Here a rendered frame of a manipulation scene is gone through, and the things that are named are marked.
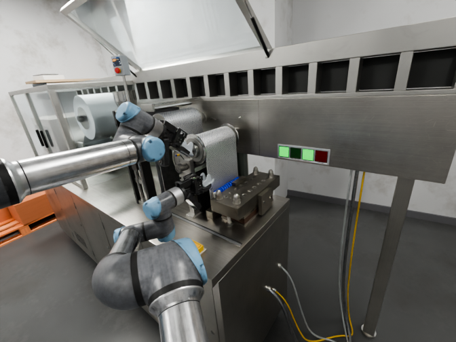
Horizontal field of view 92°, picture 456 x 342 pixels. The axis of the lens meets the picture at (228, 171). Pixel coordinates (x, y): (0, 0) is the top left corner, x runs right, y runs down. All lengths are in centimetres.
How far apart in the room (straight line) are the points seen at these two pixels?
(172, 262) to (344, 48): 92
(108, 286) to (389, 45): 106
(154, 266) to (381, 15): 268
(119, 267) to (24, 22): 431
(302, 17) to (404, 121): 206
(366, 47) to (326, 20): 183
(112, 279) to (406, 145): 100
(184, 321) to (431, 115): 94
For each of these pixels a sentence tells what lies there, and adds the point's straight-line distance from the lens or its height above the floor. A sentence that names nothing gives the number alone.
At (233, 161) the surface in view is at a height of 114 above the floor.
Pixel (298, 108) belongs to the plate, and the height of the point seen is 140.
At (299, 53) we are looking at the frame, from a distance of 108.
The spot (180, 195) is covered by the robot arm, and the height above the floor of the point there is 112.
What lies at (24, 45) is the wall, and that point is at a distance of 454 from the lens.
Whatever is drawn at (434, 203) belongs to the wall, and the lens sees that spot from 314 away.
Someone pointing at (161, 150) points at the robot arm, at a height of 135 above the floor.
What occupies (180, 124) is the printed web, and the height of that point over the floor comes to 134.
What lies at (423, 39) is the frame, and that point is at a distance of 101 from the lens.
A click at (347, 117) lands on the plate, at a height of 136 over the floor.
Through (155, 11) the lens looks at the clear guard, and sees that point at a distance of 131.
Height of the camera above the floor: 153
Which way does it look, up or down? 22 degrees down
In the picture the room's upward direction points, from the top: 5 degrees counter-clockwise
